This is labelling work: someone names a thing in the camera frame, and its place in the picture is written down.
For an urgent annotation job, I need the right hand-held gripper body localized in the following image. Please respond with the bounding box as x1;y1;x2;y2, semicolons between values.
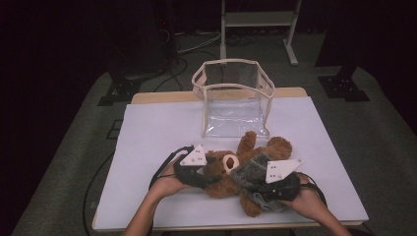
262;158;303;202

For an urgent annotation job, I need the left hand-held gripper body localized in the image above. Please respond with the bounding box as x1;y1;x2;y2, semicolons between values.
173;144;210;190

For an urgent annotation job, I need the brown teddy bear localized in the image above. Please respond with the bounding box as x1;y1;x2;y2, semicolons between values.
203;131;293;218

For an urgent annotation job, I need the grey furry toy garment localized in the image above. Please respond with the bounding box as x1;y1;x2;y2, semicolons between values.
229;151;286;212

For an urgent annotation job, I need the transparent bag with beige trim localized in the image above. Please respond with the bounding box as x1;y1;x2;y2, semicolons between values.
191;58;275;140

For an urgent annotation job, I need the person's left hand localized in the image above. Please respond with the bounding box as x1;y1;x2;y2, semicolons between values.
149;160;191;198

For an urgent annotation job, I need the person's right hand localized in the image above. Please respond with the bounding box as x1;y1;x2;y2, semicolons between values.
281;173;324;217

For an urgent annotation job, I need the wooden table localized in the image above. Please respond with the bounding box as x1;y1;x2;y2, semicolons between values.
91;87;370;232

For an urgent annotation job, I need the black stand base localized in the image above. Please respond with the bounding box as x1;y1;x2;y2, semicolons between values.
97;78;142;106
318;65;372;102

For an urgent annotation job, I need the white metal stand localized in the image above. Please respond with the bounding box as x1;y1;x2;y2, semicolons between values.
219;0;303;67

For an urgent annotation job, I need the left hand-held gripper black cable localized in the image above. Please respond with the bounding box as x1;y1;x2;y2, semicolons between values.
149;146;195;191

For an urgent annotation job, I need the hand-held gripper black cable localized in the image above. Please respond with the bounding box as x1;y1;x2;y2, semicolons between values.
149;146;195;191
296;171;328;210

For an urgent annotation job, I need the right hand-held gripper black cable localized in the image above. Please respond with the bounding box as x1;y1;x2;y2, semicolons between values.
296;171;328;210

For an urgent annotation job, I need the black looped floor cable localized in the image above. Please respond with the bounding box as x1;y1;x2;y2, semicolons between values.
152;57;190;93

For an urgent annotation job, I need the black cable beside table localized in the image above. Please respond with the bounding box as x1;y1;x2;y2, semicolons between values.
82;149;116;236

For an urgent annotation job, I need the grey floor cable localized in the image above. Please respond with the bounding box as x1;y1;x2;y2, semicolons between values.
176;32;222;55

